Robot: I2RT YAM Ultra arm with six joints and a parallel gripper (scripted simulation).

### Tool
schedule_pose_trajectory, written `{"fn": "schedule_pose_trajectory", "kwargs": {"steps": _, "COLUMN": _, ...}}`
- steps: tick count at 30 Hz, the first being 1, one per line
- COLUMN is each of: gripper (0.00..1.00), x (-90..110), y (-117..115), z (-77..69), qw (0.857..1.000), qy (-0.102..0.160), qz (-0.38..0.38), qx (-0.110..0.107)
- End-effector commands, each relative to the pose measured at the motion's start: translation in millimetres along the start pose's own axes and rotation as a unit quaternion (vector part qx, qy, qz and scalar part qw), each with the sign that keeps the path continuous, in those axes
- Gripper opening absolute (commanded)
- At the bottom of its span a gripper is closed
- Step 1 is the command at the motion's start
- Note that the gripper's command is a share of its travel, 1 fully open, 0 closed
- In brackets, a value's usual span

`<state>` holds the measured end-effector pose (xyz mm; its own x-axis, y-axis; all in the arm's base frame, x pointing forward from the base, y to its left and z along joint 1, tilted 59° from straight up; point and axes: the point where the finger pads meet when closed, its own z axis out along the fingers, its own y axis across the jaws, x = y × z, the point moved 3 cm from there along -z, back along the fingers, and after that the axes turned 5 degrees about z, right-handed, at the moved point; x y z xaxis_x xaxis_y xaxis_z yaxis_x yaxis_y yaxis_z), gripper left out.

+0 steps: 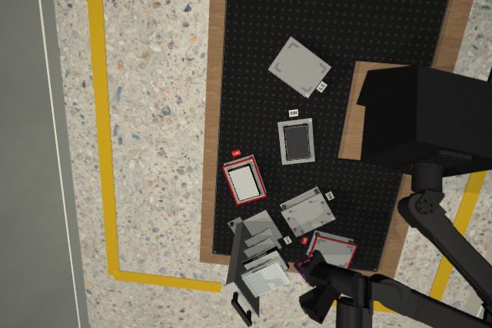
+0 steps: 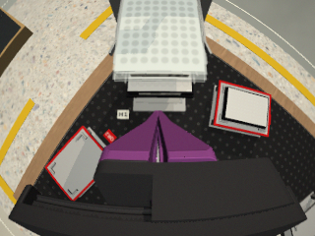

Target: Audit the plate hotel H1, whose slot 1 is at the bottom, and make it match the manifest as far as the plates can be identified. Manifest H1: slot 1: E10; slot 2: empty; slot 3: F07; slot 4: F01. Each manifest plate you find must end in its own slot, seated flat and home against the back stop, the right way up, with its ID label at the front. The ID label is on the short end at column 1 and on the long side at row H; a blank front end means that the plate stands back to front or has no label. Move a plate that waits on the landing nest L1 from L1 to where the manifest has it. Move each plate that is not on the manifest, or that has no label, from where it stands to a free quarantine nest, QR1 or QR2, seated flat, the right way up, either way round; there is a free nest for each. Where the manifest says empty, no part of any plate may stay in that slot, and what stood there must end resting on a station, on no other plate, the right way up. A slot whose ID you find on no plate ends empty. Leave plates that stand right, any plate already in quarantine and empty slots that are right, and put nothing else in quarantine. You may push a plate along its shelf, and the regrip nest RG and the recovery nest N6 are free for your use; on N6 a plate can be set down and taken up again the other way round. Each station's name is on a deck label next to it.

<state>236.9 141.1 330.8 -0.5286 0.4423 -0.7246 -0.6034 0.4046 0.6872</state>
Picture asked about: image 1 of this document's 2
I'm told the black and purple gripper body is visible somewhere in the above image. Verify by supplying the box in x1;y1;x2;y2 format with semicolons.
300;250;339;292

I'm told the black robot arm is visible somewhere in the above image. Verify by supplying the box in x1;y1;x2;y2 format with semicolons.
299;151;492;328

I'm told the white microplate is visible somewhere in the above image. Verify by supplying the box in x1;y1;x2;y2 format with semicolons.
241;258;291;298

